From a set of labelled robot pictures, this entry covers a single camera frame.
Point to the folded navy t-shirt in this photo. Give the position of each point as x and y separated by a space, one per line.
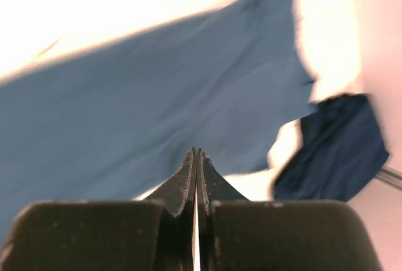
343 150

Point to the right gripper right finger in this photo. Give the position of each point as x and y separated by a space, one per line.
238 234

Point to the teal blue t-shirt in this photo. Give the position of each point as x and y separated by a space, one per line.
110 123

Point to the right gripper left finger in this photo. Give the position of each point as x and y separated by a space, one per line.
155 233

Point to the right aluminium frame post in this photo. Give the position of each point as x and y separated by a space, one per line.
391 177

